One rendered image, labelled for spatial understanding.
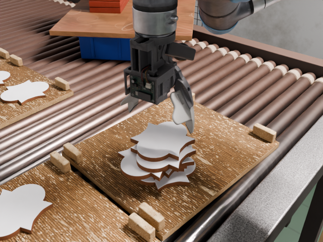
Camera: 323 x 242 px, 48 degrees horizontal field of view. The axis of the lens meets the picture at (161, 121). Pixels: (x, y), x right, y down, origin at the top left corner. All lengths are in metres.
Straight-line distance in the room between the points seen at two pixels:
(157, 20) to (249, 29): 3.23
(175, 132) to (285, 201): 0.27
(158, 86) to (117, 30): 0.70
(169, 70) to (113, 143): 0.32
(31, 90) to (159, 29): 0.65
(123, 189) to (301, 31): 2.99
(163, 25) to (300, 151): 0.52
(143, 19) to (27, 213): 0.43
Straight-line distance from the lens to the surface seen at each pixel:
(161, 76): 0.63
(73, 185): 0.81
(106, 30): 1.33
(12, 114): 1.10
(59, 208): 0.77
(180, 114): 0.68
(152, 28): 0.61
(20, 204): 0.79
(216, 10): 0.63
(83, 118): 1.07
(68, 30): 1.36
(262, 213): 0.79
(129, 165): 0.75
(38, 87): 1.19
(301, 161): 0.95
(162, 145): 0.76
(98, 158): 0.87
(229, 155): 0.88
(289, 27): 3.63
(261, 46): 1.46
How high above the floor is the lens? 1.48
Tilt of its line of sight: 34 degrees down
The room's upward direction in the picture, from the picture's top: straight up
